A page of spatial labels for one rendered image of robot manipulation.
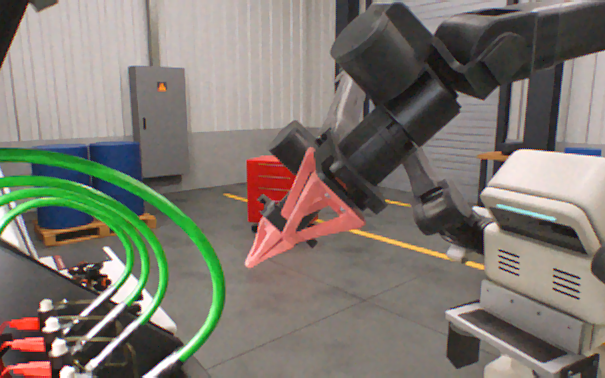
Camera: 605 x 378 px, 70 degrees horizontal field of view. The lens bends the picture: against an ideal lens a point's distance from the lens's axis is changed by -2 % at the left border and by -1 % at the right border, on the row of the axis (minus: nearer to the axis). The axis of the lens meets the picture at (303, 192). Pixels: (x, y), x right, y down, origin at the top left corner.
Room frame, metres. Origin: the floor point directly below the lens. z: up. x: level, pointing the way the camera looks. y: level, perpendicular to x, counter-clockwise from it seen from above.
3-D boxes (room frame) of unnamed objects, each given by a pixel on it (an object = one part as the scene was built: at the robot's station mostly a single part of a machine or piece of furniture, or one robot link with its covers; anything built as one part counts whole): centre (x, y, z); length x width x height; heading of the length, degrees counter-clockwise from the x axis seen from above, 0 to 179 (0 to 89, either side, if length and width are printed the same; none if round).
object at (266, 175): (4.98, 0.23, 0.43); 0.70 x 0.46 x 0.86; 66
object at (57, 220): (5.07, 2.51, 0.51); 1.20 x 0.85 x 1.02; 129
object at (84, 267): (1.17, 0.61, 1.01); 0.23 x 0.11 x 0.06; 36
